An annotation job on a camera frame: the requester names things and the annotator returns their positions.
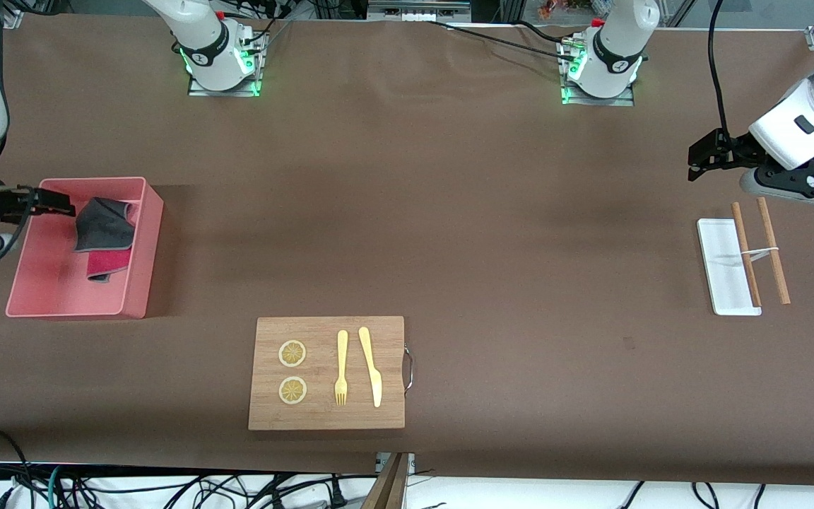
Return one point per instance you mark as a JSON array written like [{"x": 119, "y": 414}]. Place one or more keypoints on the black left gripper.
[{"x": 730, "y": 151}]

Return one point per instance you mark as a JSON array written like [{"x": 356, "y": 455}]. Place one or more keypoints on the grey and red cloth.
[{"x": 107, "y": 226}]

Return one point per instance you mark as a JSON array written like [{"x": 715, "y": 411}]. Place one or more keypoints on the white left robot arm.
[{"x": 810, "y": 127}]

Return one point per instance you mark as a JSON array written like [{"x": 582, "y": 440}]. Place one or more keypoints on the pink plastic bin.
[{"x": 46, "y": 286}]

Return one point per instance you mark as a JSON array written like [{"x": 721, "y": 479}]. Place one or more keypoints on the thin white band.
[{"x": 760, "y": 250}]

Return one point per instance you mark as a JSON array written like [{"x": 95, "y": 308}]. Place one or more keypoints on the white rectangular tray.
[{"x": 721, "y": 276}]

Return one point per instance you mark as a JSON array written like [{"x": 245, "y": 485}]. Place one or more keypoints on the orange red small object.
[{"x": 555, "y": 8}]

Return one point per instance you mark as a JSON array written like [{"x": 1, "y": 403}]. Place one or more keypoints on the brown table cover sheet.
[{"x": 520, "y": 283}]

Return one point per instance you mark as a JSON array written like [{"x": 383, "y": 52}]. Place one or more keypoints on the lemon slice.
[
  {"x": 292, "y": 353},
  {"x": 292, "y": 390}
]

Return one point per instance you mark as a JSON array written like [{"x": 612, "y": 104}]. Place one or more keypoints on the grey metal device box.
[{"x": 417, "y": 10}]

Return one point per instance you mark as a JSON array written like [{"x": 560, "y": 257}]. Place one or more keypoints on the yellow plastic fork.
[{"x": 342, "y": 353}]

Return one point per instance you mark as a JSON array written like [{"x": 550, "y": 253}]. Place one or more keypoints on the wooden cutting board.
[{"x": 322, "y": 417}]

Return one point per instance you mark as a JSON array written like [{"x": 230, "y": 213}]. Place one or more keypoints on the yellow plastic knife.
[{"x": 372, "y": 367}]

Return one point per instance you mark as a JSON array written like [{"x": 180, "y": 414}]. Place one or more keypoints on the small metal bracket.
[{"x": 381, "y": 463}]

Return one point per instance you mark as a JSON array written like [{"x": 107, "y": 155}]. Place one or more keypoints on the wooden post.
[{"x": 389, "y": 491}]

